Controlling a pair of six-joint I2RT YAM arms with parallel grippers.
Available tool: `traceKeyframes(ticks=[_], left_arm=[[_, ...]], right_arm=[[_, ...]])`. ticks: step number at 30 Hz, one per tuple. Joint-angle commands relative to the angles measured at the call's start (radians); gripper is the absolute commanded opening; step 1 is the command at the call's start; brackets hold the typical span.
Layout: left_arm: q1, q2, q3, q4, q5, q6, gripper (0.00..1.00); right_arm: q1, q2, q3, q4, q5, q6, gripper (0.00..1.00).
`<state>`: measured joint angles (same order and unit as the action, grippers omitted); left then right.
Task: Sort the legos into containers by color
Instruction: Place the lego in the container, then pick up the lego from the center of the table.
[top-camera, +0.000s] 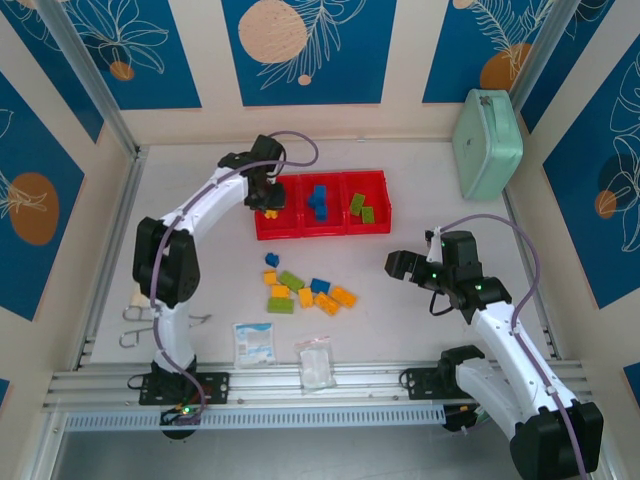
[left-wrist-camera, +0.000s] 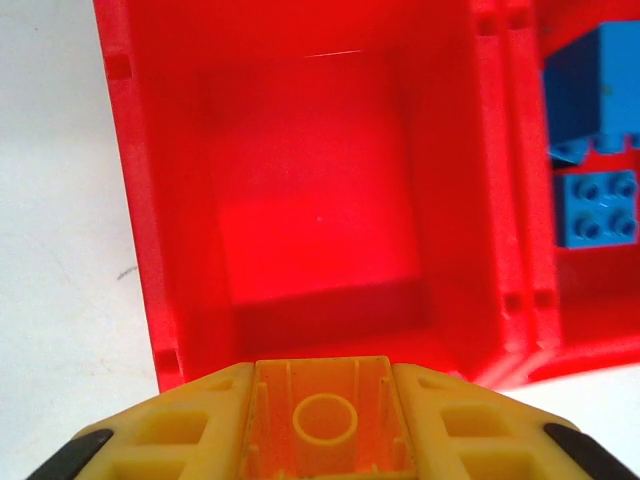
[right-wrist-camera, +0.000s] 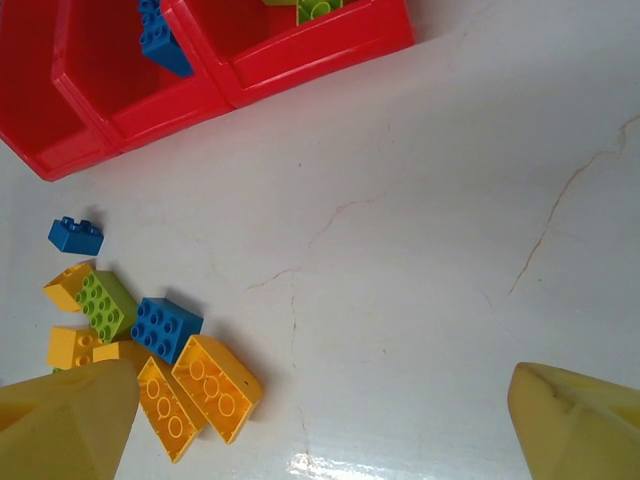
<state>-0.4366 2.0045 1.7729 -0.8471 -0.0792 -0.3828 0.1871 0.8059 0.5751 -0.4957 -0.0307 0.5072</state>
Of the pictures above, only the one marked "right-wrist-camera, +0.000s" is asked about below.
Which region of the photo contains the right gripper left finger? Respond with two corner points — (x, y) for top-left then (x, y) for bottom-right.
(0, 359), (140, 480)

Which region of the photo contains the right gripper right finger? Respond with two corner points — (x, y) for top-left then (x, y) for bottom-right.
(507, 362), (640, 480)

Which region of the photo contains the small blue lego brick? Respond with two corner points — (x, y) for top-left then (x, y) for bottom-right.
(47, 215), (106, 257)

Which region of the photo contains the yellow lego brick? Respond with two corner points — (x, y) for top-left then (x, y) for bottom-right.
(92, 340), (154, 374)
(135, 355), (209, 464)
(46, 324), (104, 371)
(170, 333), (264, 445)
(42, 262), (96, 314)

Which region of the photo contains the red plastic bin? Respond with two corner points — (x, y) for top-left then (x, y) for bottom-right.
(0, 0), (119, 182)
(51, 0), (234, 154)
(159, 0), (417, 110)

